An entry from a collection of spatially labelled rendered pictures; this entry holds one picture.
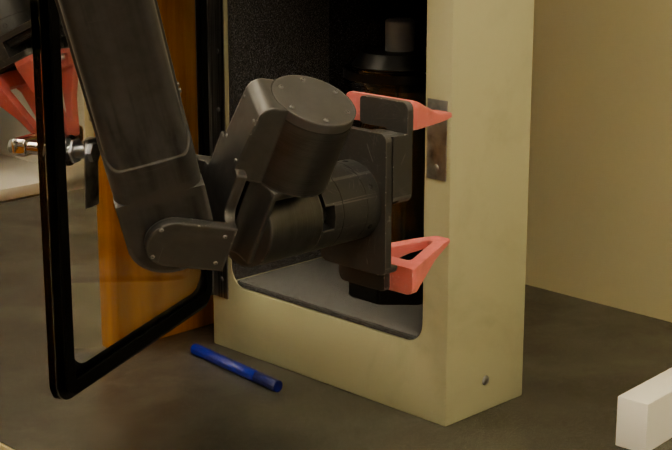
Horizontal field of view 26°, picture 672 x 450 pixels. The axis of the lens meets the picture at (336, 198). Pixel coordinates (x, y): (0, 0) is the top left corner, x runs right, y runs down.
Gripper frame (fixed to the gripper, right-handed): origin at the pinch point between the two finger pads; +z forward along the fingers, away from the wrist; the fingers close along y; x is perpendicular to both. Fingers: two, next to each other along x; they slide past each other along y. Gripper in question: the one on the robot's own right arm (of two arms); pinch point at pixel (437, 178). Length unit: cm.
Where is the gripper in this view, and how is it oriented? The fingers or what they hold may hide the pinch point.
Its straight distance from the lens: 109.8
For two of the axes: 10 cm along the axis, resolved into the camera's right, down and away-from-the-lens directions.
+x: -7.1, -1.6, 6.9
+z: 7.1, -1.7, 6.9
